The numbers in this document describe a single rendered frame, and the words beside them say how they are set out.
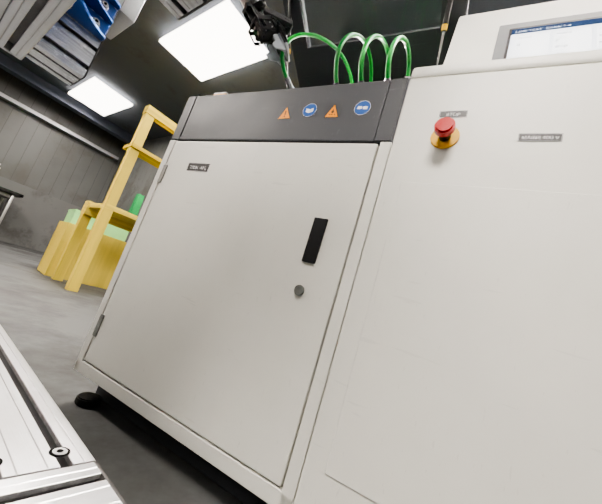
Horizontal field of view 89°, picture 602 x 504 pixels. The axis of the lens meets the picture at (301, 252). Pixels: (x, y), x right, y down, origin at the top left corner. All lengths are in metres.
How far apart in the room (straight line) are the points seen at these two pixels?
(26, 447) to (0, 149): 7.62
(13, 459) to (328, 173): 0.63
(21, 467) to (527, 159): 0.74
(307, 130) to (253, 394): 0.60
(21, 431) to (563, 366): 0.63
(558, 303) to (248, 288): 0.54
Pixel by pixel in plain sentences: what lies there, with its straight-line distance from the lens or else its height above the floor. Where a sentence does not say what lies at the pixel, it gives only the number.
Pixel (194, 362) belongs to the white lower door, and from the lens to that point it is 0.76.
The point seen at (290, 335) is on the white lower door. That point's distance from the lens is 0.63.
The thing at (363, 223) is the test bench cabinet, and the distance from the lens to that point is 0.63.
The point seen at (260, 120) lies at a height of 0.85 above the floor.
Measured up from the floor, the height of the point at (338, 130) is 0.82.
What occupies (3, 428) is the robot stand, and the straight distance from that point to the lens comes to 0.40.
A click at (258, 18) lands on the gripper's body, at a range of 1.25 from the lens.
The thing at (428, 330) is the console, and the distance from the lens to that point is 0.56.
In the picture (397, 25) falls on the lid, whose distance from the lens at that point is 1.57.
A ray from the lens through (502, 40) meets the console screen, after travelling 1.30.
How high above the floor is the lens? 0.40
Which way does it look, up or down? 11 degrees up
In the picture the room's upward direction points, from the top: 17 degrees clockwise
